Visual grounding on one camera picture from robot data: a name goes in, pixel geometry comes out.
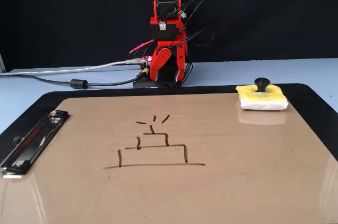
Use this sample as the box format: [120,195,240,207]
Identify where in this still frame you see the yellow white sponge with knob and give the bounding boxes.
[236,77,288,111]

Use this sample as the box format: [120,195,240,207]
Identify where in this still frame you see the brown clipboard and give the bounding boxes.
[0,91,338,224]

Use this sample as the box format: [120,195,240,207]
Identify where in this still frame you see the black mat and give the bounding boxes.
[0,83,338,163]

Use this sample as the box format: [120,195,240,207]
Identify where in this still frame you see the black power cable with ferrite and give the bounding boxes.
[14,72,146,90]

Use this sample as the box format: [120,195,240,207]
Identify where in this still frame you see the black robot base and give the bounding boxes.
[133,61,193,89]

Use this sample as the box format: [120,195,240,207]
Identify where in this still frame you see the metal clipboard clip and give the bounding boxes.
[0,109,71,180]

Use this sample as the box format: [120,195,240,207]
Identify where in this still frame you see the pink red wire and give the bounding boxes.
[128,39,157,55]

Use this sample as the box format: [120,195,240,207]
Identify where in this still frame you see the black backdrop cloth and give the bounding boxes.
[0,0,338,73]

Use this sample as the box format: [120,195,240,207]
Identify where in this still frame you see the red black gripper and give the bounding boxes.
[149,22,189,82]

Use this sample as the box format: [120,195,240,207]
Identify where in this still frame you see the controller circuit board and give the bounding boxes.
[139,55,154,67]

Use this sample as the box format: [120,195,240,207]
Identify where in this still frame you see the black servo cables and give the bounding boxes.
[158,0,217,87]

